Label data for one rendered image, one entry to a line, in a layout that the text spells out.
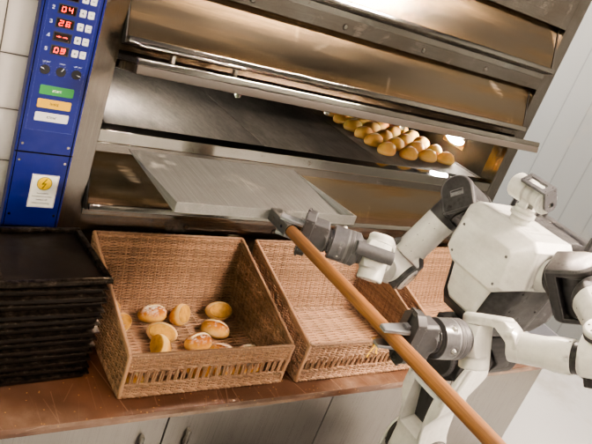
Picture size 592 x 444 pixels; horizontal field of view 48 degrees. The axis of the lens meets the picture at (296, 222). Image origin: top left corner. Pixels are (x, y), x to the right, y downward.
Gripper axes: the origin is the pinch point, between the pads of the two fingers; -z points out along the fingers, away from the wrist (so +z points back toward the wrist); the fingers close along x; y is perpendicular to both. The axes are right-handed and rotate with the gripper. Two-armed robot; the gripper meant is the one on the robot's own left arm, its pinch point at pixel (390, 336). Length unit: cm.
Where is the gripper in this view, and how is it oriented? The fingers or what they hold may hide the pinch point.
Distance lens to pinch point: 135.0
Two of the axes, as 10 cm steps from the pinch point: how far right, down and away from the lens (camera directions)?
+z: 8.7, 1.2, 4.8
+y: -3.7, -4.8, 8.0
